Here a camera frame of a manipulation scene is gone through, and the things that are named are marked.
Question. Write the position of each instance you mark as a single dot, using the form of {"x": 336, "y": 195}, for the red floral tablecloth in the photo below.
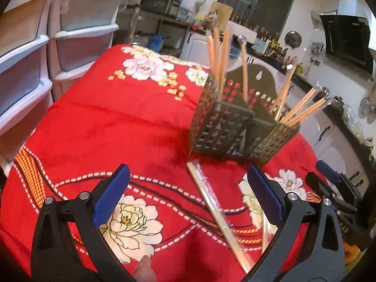
{"x": 134, "y": 107}

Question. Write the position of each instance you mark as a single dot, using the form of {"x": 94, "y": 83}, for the dark kitchen window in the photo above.
{"x": 258, "y": 0}

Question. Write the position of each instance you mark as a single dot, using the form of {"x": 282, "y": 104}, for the chopstick in caddy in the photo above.
{"x": 218, "y": 55}
{"x": 301, "y": 110}

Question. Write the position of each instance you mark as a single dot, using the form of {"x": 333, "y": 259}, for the chopstick in caddy right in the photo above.
{"x": 301, "y": 110}

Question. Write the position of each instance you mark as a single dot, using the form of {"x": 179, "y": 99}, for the white plastic drawer unit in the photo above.
{"x": 25, "y": 83}

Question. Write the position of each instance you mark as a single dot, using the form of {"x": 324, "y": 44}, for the wooden cutting board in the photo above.
{"x": 220, "y": 14}

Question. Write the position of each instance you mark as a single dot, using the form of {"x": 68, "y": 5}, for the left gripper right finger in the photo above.
{"x": 308, "y": 244}

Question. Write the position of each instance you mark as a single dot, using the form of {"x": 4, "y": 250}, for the blue water jug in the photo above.
{"x": 155, "y": 42}

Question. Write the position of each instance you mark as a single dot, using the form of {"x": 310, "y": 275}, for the wooden chopstick pair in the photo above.
{"x": 210, "y": 198}

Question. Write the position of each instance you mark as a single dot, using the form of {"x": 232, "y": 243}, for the chopstick in caddy left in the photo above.
{"x": 218, "y": 55}

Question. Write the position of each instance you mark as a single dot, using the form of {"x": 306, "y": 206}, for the orange gloved left hand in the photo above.
{"x": 144, "y": 272}

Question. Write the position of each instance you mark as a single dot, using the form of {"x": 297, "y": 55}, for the hanging pot lid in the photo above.
{"x": 293, "y": 39}

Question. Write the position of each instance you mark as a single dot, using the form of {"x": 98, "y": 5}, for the loose wrapped chopstick on cloth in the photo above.
{"x": 265, "y": 233}

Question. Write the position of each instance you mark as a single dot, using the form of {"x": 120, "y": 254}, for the grey plastic utensil caddy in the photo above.
{"x": 224, "y": 125}

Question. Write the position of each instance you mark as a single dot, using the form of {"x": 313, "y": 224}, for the black range hood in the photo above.
{"x": 347, "y": 38}

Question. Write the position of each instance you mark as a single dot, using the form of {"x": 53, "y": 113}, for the orange gloved right hand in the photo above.
{"x": 351, "y": 253}

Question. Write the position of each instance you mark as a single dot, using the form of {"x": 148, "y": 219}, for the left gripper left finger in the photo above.
{"x": 54, "y": 256}

